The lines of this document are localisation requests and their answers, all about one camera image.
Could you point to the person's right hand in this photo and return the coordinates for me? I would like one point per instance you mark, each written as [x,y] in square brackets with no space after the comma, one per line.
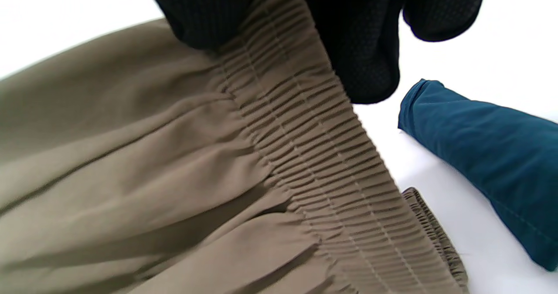
[362,45]

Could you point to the teal shorts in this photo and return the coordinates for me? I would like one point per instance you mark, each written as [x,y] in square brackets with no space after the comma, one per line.
[492,154]

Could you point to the brown cloth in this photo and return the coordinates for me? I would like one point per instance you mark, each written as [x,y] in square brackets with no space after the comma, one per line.
[152,176]

